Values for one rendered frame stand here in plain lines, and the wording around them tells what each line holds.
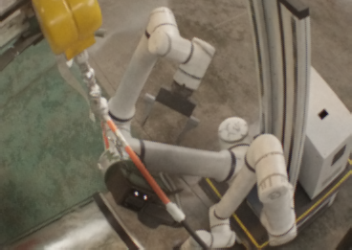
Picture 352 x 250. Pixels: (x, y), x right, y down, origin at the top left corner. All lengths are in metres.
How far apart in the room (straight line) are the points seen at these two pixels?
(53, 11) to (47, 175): 2.61
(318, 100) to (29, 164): 2.26
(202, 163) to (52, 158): 1.60
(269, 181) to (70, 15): 0.91
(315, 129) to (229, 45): 1.72
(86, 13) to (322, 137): 1.58
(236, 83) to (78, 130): 1.17
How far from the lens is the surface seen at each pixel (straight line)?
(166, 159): 2.04
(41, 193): 3.36
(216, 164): 2.17
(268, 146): 1.59
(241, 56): 3.69
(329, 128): 2.27
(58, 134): 3.57
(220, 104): 3.40
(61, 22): 0.88
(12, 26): 1.69
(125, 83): 1.89
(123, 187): 1.41
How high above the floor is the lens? 2.68
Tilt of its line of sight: 52 degrees down
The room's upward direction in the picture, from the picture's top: 16 degrees counter-clockwise
